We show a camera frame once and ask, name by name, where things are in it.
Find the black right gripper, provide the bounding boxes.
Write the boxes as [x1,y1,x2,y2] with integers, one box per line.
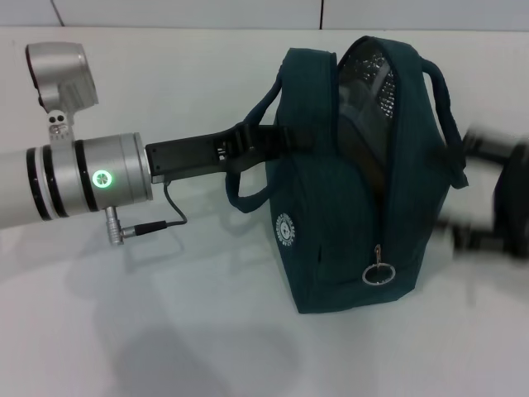
[428,142,529,260]

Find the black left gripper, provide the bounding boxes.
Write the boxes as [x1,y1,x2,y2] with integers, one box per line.
[144,122,317,185]

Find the dark teal insulated bag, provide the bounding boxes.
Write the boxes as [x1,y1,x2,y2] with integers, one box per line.
[225,36,471,316]

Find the metal zipper pull ring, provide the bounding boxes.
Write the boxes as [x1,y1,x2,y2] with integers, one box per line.
[361,243,397,287]

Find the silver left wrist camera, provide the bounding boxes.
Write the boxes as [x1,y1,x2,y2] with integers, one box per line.
[25,42,101,146]

